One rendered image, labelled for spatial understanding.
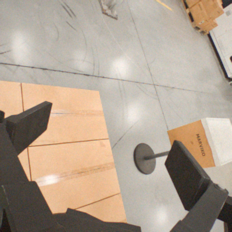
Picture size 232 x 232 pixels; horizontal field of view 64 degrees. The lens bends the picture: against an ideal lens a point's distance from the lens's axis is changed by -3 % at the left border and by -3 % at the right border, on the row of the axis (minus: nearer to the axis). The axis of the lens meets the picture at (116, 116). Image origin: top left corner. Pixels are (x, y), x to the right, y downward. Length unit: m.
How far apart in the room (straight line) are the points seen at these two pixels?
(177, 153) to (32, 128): 0.13
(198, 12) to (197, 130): 5.60
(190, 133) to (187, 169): 1.64
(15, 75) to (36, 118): 1.80
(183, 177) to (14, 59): 1.97
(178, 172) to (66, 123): 1.16
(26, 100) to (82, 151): 0.48
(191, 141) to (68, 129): 1.06
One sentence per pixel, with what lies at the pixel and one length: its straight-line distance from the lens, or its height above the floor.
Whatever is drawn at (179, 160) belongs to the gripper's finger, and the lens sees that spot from 0.18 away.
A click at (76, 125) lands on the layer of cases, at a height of 0.54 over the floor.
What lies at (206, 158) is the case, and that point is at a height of 0.92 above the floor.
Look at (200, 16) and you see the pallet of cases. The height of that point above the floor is 0.34.
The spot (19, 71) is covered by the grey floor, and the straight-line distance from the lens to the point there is 2.00.
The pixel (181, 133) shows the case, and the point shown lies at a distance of 1.84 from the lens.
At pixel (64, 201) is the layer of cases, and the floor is 0.54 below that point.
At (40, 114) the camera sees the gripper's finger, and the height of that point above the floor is 1.49.
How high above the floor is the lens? 1.65
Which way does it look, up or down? 44 degrees down
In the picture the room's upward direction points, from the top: 63 degrees clockwise
